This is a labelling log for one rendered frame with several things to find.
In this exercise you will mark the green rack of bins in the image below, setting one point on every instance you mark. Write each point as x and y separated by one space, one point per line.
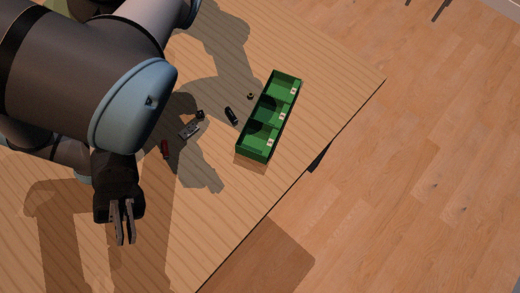
262 128

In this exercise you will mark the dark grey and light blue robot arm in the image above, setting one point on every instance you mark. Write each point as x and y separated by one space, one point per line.
65 86

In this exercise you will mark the tan domino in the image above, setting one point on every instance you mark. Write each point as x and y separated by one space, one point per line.
189 130

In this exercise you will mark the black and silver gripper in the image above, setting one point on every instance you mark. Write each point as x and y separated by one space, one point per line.
115 181

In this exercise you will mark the red battery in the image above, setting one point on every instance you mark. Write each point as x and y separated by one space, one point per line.
164 145

